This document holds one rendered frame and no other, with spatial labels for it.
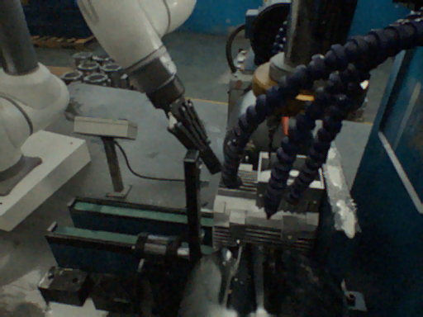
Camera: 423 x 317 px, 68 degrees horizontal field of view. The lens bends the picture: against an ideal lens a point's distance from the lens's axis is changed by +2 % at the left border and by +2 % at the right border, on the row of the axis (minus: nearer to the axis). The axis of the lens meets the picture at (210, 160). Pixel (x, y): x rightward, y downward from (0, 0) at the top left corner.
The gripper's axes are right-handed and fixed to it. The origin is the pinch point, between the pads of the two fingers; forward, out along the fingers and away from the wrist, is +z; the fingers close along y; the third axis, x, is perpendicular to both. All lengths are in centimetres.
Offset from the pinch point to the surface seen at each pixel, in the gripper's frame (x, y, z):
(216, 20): 117, 571, 29
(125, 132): 26.2, 15.9, -9.9
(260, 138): -8.6, 14.7, 7.0
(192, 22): 163, 579, 12
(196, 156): -8.4, -19.8, -12.0
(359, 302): -19.7, -17.8, 32.5
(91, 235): 33.4, -10.8, 2.2
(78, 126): 38.7, 16.2, -17.5
